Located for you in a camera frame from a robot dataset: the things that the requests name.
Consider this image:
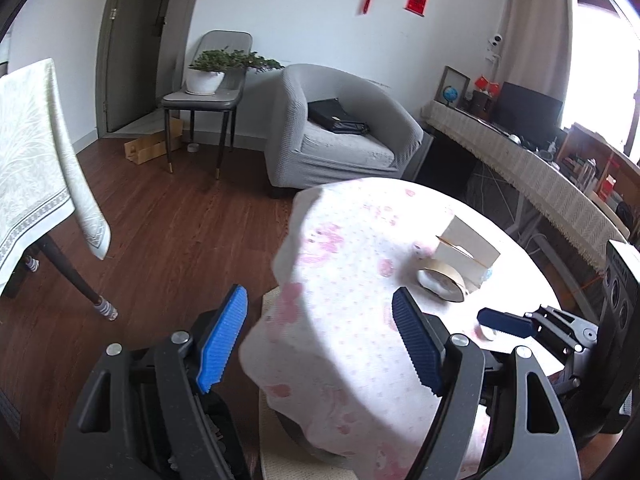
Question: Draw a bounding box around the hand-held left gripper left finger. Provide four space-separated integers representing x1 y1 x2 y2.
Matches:
52 284 249 480

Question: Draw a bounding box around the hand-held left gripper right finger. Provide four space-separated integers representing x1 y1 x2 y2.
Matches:
391 287 583 480

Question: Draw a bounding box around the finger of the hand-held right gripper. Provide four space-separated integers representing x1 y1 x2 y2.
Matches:
547 352 601 401
476 305 598 356

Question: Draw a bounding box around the brown tape roll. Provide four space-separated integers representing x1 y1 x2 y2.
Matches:
417 262 468 304

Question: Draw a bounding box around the red white card packaging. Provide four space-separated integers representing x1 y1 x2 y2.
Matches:
434 215 502 292

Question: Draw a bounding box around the pink printed tablecloth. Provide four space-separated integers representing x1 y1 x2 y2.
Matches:
239 177 608 480

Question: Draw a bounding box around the beige lace cloth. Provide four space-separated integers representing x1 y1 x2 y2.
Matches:
420 100 631 273

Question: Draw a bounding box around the dark wooden table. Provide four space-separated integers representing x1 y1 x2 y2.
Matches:
0 232 120 322

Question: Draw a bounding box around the wooden shelf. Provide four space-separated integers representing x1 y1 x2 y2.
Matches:
555 122 640 226

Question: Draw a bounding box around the cardboard box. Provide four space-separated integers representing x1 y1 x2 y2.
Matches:
124 115 183 166

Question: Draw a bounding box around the black monitor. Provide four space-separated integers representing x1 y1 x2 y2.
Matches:
492 81 564 146

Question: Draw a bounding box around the dark brown box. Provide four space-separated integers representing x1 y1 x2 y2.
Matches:
471 91 496 117

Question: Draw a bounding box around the black bag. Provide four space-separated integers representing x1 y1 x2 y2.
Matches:
306 98 372 135

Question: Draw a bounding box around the potted plant in white pot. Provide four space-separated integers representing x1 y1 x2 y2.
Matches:
185 47 285 96

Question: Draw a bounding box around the grey armchair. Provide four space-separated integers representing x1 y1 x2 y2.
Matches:
263 63 425 198

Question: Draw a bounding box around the pale green tablecloth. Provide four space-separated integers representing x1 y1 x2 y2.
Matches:
0 57 112 297

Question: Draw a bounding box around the beige curtain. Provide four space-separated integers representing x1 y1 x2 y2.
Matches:
492 0 581 131

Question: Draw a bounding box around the dark grey door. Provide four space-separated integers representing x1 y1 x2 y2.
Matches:
95 0 208 138

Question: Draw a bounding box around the grey chair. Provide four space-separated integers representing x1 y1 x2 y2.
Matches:
161 30 252 180

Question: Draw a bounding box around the picture frame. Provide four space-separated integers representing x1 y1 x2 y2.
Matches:
439 66 472 108

